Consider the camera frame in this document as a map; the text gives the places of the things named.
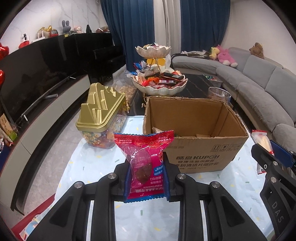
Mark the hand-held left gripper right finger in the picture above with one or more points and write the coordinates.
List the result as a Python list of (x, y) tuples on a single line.
[(172, 185)]

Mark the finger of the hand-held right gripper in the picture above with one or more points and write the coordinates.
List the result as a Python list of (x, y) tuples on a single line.
[(283, 155), (263, 157)]

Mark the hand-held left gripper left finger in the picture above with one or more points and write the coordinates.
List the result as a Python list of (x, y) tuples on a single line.
[(120, 185)]

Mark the clear red-edged snack packet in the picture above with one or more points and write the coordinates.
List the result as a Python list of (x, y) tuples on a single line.
[(262, 139)]

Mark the red snack packet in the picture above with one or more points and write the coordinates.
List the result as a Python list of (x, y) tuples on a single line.
[(143, 157)]

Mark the brown cardboard box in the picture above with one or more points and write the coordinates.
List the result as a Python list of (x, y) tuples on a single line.
[(208, 153)]

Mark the heap of assorted wrapped snacks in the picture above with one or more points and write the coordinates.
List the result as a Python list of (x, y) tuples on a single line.
[(151, 46), (159, 78)]

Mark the light blue printed cloth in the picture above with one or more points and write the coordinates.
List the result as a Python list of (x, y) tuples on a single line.
[(92, 166)]

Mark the grey curved sofa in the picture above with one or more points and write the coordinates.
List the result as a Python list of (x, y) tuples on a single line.
[(261, 88)]

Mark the clear round plastic jar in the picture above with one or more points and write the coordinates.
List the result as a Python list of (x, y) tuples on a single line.
[(218, 96)]

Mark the clear candy jar gold lid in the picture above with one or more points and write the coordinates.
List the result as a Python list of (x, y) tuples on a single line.
[(99, 109)]

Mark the grey storage bin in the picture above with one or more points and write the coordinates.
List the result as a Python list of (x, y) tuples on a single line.
[(214, 81)]

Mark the clear plastic bag of crackers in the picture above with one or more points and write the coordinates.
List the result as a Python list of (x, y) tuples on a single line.
[(124, 90)]

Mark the grey black television cabinet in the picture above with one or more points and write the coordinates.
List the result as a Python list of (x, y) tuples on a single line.
[(41, 129)]

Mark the two-tier white bowl stand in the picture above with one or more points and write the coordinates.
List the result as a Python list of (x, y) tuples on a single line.
[(159, 89)]

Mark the pink plush toy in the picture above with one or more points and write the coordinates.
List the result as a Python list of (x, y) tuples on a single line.
[(226, 56)]

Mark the brown teddy bear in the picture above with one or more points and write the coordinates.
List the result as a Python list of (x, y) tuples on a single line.
[(256, 49)]

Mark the yellow plush toy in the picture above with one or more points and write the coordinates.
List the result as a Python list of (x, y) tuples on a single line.
[(214, 53)]

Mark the blue snack bag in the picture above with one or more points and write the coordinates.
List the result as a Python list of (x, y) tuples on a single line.
[(140, 66)]

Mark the yellow plastic object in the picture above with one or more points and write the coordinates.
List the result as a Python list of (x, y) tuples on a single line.
[(157, 62)]

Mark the clutter of papers on sofa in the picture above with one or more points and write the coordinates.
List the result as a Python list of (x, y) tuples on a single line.
[(195, 53)]

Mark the heap of colourful packages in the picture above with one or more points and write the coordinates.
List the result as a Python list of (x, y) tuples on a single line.
[(2, 144)]

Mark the yellow gift box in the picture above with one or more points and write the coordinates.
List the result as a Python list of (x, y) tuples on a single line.
[(8, 127)]

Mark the black upright piano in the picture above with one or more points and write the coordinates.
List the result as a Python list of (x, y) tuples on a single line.
[(97, 51)]

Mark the black television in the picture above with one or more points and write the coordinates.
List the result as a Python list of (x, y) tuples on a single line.
[(34, 74)]

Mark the dark blue curtain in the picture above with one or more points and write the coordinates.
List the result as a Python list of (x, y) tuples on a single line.
[(131, 30), (203, 23)]

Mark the brown flat plush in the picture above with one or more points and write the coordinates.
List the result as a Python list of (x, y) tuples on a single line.
[(102, 30)]

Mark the red heart balloon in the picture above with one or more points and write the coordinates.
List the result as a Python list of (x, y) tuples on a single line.
[(4, 51), (1, 80)]

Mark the black metronome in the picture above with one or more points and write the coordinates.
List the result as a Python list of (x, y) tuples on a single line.
[(88, 29)]

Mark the pink plush pig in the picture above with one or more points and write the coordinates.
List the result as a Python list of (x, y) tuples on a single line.
[(78, 30)]

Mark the white sheer curtain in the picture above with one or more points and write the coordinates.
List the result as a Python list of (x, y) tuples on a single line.
[(171, 23)]

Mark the grey plush rabbit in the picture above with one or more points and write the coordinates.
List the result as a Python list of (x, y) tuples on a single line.
[(66, 29)]

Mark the small red box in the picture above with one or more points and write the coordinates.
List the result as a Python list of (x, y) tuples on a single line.
[(53, 33)]

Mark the gold foil balloon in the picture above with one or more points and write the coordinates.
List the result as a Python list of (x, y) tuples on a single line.
[(45, 31)]

